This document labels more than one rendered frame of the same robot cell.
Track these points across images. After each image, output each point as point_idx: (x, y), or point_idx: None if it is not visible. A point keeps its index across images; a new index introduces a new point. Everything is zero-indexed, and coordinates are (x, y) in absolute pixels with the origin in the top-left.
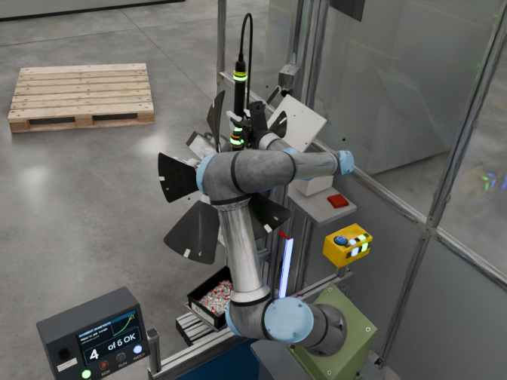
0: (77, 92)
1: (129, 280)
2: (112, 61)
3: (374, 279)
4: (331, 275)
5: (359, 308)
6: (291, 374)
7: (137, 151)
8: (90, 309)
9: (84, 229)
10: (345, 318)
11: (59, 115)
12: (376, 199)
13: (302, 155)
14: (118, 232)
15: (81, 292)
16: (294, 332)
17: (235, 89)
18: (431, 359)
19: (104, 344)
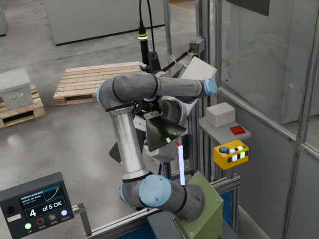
0: (95, 80)
1: (111, 191)
2: (120, 62)
3: (269, 188)
4: (223, 178)
5: (263, 211)
6: (171, 237)
7: None
8: (32, 183)
9: (89, 160)
10: (204, 194)
11: (83, 94)
12: (263, 127)
13: (167, 78)
14: (108, 162)
15: (80, 198)
16: (154, 197)
17: (141, 45)
18: None
19: (39, 206)
